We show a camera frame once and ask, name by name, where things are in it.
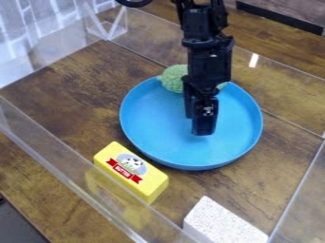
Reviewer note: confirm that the yellow butter block toy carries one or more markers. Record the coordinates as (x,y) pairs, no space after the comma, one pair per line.
(132,171)

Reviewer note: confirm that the blue round tray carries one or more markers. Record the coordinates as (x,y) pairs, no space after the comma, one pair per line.
(153,124)

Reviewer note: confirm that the white sheer curtain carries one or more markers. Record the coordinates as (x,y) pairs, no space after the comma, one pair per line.
(40,31)

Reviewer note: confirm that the clear acrylic corner bracket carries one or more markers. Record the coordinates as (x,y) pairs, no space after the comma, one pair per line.
(105,21)

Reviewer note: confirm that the green bitter gourd toy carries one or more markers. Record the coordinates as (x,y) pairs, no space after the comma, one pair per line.
(172,83)

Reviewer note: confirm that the clear acrylic enclosure wall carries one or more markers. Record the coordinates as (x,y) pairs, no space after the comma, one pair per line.
(57,118)

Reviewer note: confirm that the white speckled foam block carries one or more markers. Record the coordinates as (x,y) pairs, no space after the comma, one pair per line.
(214,225)

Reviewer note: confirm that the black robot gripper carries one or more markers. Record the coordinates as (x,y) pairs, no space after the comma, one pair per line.
(208,60)

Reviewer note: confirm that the black baseboard strip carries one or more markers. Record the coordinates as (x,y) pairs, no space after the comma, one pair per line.
(281,18)

